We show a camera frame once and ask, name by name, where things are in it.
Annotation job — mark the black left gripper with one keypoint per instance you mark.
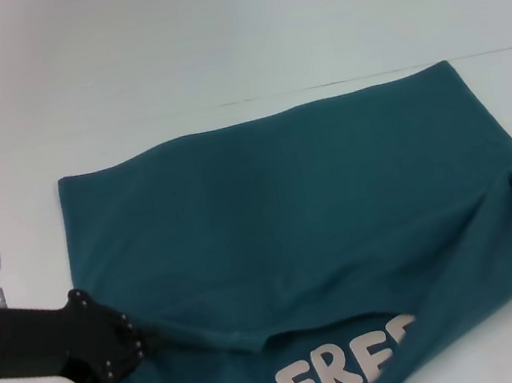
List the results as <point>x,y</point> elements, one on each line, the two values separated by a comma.
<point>59,342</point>

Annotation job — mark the teal blue shirt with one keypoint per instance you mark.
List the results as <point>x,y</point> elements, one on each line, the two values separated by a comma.
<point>295,244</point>

